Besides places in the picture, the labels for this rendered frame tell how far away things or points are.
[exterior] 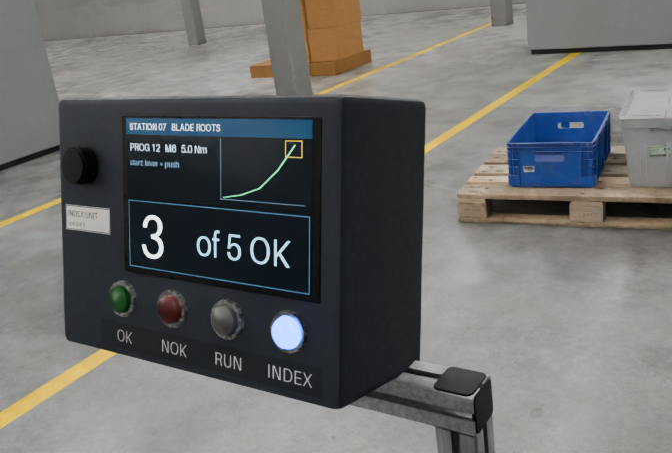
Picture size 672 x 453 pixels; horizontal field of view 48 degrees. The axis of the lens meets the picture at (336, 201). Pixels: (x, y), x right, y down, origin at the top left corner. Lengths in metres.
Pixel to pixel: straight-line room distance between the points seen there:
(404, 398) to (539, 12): 7.76
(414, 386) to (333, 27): 8.09
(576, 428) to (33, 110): 5.41
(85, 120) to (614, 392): 2.04
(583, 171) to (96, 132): 3.17
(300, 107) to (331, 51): 8.14
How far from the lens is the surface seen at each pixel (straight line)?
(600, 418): 2.32
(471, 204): 3.68
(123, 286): 0.57
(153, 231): 0.54
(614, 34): 8.06
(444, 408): 0.53
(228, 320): 0.50
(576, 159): 3.61
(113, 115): 0.57
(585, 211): 3.57
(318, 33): 8.65
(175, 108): 0.52
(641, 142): 3.57
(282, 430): 2.37
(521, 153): 3.65
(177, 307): 0.53
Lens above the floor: 1.34
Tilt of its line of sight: 18 degrees down
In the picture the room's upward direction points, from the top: 8 degrees counter-clockwise
